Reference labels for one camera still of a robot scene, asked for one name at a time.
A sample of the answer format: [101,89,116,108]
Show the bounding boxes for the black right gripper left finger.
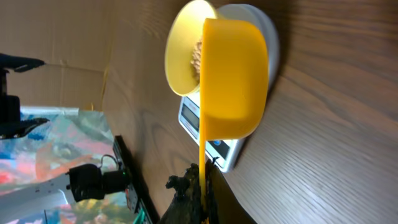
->
[158,164,203,224]

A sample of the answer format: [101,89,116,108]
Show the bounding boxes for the yellow plastic measuring scoop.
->
[199,19,268,223]

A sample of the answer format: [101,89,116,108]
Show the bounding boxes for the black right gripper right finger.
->
[206,159,256,224]

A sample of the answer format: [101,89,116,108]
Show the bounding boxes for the pale yellow bowl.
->
[164,0,218,96]

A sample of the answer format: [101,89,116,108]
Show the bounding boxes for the soybeans in bowl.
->
[191,39,203,83]

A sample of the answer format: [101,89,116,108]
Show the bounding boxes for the cardboard panel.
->
[1,0,116,111]

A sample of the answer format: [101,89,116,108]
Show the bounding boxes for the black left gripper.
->
[0,54,49,139]

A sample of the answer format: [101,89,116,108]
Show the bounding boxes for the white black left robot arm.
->
[1,54,131,223]

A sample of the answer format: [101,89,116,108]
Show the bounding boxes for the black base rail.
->
[113,135,160,223]

